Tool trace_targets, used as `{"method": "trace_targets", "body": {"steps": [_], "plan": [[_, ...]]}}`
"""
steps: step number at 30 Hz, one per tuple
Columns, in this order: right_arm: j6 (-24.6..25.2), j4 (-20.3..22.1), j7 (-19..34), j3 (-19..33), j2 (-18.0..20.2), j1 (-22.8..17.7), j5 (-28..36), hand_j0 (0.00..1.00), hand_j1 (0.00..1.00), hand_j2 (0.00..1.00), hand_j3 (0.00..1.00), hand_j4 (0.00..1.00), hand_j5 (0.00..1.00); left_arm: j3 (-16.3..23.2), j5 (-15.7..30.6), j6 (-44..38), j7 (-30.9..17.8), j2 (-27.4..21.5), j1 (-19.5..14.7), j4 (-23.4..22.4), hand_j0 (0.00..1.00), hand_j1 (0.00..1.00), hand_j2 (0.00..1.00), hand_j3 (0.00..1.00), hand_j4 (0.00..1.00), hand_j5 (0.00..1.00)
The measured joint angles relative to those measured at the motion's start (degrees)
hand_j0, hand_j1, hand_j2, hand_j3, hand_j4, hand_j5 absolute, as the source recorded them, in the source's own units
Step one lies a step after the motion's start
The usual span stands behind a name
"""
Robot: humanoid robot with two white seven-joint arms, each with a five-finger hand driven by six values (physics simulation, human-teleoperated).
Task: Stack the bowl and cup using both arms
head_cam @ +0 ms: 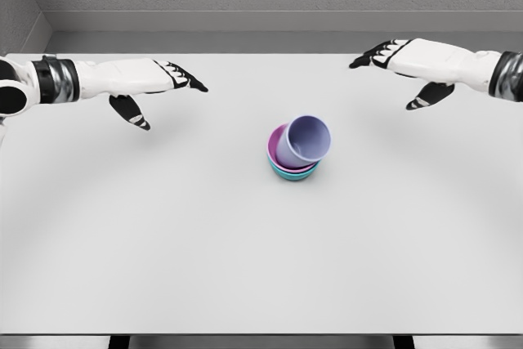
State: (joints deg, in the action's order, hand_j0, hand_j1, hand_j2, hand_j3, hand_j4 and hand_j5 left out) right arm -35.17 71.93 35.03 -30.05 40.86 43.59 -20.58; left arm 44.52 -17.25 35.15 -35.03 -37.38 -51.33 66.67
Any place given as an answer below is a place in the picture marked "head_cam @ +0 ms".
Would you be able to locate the lavender cup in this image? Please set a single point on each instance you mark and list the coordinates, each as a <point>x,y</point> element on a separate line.
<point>303,140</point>

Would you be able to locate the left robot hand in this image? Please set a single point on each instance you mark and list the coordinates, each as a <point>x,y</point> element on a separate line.
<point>139,75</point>

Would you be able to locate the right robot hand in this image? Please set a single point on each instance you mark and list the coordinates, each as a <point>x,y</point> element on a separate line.
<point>425,59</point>

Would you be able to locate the teal bowl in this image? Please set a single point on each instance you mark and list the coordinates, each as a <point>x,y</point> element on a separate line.
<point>294,175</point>

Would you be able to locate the pink bowl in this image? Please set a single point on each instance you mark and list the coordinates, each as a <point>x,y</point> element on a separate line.
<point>273,146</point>

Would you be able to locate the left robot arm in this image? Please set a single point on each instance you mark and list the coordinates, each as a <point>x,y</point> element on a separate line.
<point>49,79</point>

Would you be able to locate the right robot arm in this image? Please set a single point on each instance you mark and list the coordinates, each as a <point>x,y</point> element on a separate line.
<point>498,73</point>

